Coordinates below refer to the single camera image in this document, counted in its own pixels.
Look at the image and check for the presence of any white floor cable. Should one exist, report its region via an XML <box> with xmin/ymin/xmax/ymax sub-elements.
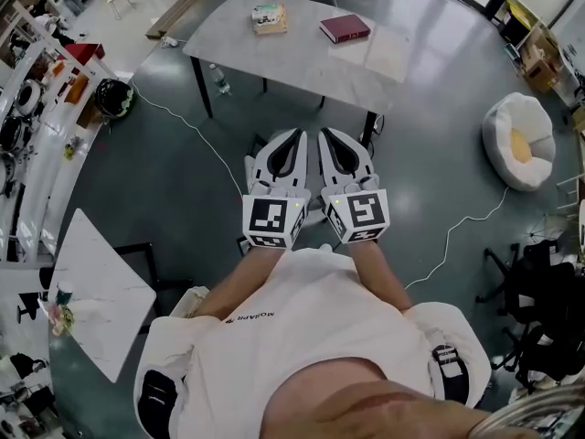
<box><xmin>130</xmin><ymin>80</ymin><xmax>244</xmax><ymax>197</ymax></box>
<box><xmin>403</xmin><ymin>185</ymin><xmax>511</xmax><ymax>291</ymax></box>

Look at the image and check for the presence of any white folding rack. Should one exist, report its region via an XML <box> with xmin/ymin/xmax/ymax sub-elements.
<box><xmin>525</xmin><ymin>171</ymin><xmax>585</xmax><ymax>247</ymax></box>

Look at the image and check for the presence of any green white picture book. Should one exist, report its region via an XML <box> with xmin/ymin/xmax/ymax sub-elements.
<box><xmin>250</xmin><ymin>3</ymin><xmax>287</xmax><ymax>23</ymax></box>

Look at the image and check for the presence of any long wooden plank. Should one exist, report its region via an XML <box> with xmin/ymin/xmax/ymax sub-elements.
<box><xmin>144</xmin><ymin>0</ymin><xmax>235</xmax><ymax>40</ymax></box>

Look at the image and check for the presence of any small yellow green plant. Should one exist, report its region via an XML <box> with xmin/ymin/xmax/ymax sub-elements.
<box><xmin>62</xmin><ymin>137</ymin><xmax>86</xmax><ymax>161</ymax></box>

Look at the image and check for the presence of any white flower-shaped beanbag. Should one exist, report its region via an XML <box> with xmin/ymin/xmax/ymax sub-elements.
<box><xmin>481</xmin><ymin>91</ymin><xmax>558</xmax><ymax>193</ymax></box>

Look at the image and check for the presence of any person's right forearm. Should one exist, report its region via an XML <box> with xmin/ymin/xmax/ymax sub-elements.
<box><xmin>349</xmin><ymin>240</ymin><xmax>413</xmax><ymax>313</ymax></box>

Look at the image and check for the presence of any person's left forearm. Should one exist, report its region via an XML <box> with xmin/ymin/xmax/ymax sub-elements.
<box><xmin>195</xmin><ymin>244</ymin><xmax>287</xmax><ymax>318</ymax></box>

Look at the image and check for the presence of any black metal table frame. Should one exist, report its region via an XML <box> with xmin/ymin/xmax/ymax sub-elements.
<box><xmin>113</xmin><ymin>242</ymin><xmax>194</xmax><ymax>320</ymax></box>

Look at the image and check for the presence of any dark red hardcover book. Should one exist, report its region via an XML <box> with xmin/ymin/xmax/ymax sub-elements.
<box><xmin>318</xmin><ymin>13</ymin><xmax>372</xmax><ymax>46</ymax></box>

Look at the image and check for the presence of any black shoulder strap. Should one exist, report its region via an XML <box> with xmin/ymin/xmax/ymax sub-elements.
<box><xmin>138</xmin><ymin>369</ymin><xmax>180</xmax><ymax>434</ymax></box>
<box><xmin>431</xmin><ymin>343</ymin><xmax>473</xmax><ymax>407</ymax></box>

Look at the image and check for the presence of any orange box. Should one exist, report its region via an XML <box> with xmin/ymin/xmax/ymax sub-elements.
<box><xmin>65</xmin><ymin>74</ymin><xmax>90</xmax><ymax>105</ymax></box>

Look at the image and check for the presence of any red box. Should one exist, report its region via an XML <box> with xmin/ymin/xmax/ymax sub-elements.
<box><xmin>63</xmin><ymin>42</ymin><xmax>106</xmax><ymax>66</ymax></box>

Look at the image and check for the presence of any white marble side table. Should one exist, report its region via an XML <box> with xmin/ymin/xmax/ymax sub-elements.
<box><xmin>48</xmin><ymin>208</ymin><xmax>158</xmax><ymax>385</ymax></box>

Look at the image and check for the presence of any black office chair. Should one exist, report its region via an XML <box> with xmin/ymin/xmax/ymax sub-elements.
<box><xmin>474</xmin><ymin>240</ymin><xmax>585</xmax><ymax>333</ymax></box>
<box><xmin>489</xmin><ymin>325</ymin><xmax>585</xmax><ymax>396</ymax></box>

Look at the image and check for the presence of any small flower bouquet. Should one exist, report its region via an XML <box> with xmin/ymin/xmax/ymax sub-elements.
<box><xmin>43</xmin><ymin>302</ymin><xmax>76</xmax><ymax>337</ymax></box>

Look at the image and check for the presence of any brown cardboard box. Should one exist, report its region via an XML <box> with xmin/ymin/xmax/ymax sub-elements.
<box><xmin>523</xmin><ymin>25</ymin><xmax>564</xmax><ymax>93</ymax></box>

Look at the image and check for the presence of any yellow black bin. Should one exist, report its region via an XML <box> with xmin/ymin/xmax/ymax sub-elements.
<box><xmin>502</xmin><ymin>0</ymin><xmax>534</xmax><ymax>46</ymax></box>

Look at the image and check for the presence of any white curved counter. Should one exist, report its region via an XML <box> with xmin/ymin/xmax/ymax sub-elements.
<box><xmin>0</xmin><ymin>38</ymin><xmax>116</xmax><ymax>265</ymax></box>

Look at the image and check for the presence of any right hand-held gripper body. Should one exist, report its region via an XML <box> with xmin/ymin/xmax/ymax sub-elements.
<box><xmin>321</xmin><ymin>174</ymin><xmax>391</xmax><ymax>245</ymax></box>

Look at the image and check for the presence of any clear water bottle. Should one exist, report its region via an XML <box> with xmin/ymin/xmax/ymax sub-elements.
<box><xmin>208</xmin><ymin>63</ymin><xmax>232</xmax><ymax>96</ymax></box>

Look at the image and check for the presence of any brown cardboard tray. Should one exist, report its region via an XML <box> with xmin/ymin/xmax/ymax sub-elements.
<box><xmin>75</xmin><ymin>105</ymin><xmax>104</xmax><ymax>130</ymax></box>

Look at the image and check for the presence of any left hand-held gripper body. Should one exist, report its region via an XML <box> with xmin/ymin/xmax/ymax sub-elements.
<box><xmin>240</xmin><ymin>178</ymin><xmax>313</xmax><ymax>252</ymax></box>

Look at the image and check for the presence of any person's white shirt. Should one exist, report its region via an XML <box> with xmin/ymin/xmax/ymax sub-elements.
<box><xmin>133</xmin><ymin>244</ymin><xmax>493</xmax><ymax>439</ymax></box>

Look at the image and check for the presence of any black round basket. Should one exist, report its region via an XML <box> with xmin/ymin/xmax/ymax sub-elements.
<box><xmin>94</xmin><ymin>78</ymin><xmax>138</xmax><ymax>121</ymax></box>

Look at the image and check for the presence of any tan paperback book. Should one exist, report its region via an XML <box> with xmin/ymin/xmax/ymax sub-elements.
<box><xmin>252</xmin><ymin>14</ymin><xmax>289</xmax><ymax>37</ymax></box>

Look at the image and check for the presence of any person's face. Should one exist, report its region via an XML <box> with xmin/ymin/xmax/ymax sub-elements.
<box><xmin>262</xmin><ymin>357</ymin><xmax>486</xmax><ymax>439</ymax></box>

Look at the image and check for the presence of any grey marble table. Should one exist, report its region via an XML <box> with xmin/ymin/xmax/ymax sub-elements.
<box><xmin>182</xmin><ymin>0</ymin><xmax>410</xmax><ymax>151</ymax></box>

